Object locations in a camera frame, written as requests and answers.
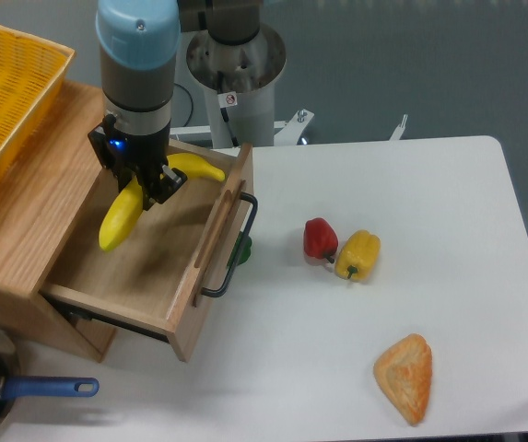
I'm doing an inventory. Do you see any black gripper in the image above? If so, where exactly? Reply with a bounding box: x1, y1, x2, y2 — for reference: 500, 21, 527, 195
88, 114, 188, 211

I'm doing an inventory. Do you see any yellow toy banana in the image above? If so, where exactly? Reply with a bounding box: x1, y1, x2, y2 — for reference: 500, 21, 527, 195
98, 153, 226, 251

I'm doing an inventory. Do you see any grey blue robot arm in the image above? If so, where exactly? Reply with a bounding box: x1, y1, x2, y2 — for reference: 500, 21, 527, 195
88, 1, 285, 210

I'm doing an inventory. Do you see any open wooden top drawer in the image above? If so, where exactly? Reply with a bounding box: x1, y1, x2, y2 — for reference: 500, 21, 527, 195
41, 141, 256, 362

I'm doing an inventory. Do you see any wooden drawer cabinet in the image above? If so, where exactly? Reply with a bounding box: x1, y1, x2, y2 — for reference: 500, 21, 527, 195
0, 81, 115, 362

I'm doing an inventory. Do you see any green toy bell pepper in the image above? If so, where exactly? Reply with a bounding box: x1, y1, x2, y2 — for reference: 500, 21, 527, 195
227, 231, 252, 267

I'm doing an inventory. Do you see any red toy bell pepper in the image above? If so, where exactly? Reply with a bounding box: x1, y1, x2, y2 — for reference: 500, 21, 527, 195
303, 217, 338, 263

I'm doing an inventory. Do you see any yellow plastic basket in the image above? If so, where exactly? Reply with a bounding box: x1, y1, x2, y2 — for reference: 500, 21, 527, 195
0, 25, 76, 180

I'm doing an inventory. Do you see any yellow toy bell pepper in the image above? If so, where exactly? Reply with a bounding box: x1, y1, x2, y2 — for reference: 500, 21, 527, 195
334, 229, 381, 281

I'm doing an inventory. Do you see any toy triangular pastry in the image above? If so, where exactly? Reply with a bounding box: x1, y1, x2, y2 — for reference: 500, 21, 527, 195
373, 333, 433, 426

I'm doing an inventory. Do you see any black metal drawer handle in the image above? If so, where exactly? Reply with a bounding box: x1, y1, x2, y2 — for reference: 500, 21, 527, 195
200, 191, 258, 298

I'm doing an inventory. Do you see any black cable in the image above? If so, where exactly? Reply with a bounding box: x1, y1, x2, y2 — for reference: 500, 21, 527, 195
170, 82, 194, 129

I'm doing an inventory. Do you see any white metal table frame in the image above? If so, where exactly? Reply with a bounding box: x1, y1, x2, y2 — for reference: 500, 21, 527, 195
171, 109, 408, 148

